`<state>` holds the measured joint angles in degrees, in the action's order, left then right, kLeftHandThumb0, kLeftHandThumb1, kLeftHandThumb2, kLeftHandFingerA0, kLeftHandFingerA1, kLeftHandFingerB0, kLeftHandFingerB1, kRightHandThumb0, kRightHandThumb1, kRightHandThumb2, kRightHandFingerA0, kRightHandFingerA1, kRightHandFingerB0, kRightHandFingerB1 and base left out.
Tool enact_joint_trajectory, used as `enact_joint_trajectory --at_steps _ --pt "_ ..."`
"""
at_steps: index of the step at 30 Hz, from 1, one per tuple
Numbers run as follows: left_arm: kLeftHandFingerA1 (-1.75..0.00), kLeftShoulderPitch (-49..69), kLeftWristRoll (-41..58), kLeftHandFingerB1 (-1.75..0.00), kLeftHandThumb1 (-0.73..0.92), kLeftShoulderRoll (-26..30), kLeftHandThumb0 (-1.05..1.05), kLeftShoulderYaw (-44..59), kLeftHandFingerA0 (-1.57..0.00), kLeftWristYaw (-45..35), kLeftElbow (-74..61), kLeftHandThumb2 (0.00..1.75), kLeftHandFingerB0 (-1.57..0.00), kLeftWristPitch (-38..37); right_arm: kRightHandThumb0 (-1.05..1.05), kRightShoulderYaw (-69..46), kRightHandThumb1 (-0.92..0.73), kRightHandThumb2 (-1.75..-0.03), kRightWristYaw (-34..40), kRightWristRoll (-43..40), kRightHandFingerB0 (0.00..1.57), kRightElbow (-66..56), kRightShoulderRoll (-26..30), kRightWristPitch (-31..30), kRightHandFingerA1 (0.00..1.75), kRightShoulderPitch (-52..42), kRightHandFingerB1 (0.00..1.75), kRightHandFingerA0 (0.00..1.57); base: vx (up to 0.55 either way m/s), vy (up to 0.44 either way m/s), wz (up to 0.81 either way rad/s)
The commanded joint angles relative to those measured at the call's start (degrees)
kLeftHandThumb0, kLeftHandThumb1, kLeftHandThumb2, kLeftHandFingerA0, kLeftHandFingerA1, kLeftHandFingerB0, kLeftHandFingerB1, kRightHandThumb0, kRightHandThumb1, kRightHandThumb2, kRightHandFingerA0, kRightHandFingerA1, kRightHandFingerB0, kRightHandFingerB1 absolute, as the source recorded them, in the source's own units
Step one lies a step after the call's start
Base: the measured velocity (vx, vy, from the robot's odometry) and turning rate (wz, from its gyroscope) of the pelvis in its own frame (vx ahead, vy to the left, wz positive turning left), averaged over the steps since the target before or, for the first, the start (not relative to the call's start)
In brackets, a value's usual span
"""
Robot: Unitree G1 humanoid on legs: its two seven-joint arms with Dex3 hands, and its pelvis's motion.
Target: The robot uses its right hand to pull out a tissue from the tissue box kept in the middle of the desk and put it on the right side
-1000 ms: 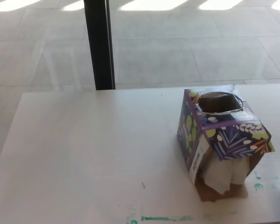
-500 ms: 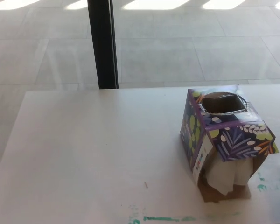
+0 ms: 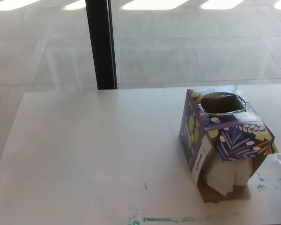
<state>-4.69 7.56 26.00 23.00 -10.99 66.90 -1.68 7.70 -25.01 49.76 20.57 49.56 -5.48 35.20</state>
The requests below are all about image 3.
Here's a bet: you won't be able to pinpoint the purple floral tissue box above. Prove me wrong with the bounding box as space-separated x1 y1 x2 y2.
179 88 279 204

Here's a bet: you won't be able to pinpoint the white tissues in torn side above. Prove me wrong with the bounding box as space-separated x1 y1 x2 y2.
205 157 253 196

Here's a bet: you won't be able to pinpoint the black window frame post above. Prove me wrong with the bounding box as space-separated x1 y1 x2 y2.
84 0 118 90

